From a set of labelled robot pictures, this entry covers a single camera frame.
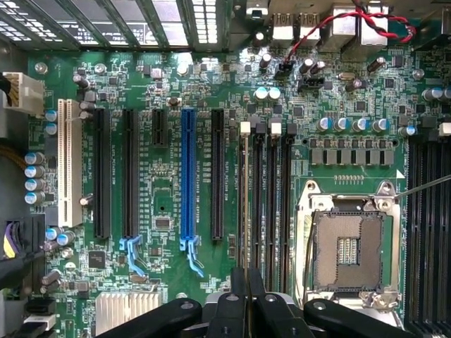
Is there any black slot with blue clip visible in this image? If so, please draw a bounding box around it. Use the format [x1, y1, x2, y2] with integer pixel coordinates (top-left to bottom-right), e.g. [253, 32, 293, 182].
[118, 107, 146, 278]

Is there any cpu socket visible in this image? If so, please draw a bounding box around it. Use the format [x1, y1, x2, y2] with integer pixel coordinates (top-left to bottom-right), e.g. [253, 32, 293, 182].
[295, 179, 402, 311]

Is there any black and grey pc case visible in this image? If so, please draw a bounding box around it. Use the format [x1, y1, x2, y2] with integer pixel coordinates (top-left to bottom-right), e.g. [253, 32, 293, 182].
[0, 0, 451, 338]

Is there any black connector with purple wires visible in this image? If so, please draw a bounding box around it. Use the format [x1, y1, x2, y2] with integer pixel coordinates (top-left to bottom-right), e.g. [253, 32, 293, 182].
[0, 216, 47, 261]

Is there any black ram slot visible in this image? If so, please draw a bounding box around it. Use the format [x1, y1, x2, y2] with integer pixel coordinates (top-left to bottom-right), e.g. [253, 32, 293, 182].
[405, 133, 424, 338]
[421, 115, 440, 338]
[237, 121, 253, 270]
[283, 123, 297, 294]
[438, 121, 451, 338]
[253, 123, 268, 270]
[267, 121, 283, 293]

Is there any short black expansion slot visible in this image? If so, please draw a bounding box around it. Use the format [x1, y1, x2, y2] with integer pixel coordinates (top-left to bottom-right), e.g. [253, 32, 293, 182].
[152, 107, 168, 149]

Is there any silver finned heat sink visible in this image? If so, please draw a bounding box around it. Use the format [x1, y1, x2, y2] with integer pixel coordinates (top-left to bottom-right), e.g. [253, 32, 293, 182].
[94, 290, 163, 336]

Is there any red black twisted wire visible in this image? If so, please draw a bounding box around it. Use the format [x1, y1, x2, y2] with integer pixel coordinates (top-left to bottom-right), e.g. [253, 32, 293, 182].
[284, 0, 417, 68]

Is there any black sleeved cable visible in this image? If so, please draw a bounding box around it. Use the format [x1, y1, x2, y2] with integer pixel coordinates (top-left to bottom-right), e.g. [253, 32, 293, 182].
[0, 248, 47, 288]

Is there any blue expansion slot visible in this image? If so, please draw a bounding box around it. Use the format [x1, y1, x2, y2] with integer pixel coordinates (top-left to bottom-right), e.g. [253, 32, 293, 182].
[178, 107, 206, 280]

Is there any thin metal locking lever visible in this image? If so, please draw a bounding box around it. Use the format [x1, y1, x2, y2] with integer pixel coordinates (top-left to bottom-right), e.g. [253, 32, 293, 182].
[302, 216, 316, 300]
[394, 174, 451, 202]

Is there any white expansion slot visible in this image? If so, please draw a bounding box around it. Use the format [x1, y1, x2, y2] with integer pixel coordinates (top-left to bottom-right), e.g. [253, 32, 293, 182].
[56, 98, 84, 229]

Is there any small black plug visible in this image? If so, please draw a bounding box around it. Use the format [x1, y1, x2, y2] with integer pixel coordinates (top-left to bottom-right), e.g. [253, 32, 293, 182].
[26, 299, 57, 316]

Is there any green motherboard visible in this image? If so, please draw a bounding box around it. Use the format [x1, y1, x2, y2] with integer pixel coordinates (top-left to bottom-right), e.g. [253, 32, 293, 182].
[24, 0, 451, 338]

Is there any white labelled plug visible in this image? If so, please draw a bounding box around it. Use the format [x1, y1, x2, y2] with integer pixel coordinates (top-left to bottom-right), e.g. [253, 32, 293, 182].
[20, 315, 57, 338]

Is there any white power connector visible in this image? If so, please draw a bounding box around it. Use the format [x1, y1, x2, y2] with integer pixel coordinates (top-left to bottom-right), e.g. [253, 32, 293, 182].
[0, 71, 46, 116]

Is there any yellow wire bundle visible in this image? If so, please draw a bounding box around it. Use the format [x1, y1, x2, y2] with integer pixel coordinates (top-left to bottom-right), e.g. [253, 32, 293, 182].
[0, 143, 26, 161]

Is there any long black expansion slot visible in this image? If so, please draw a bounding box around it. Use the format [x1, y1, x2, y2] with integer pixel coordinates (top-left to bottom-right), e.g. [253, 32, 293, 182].
[92, 106, 113, 241]
[210, 108, 226, 243]

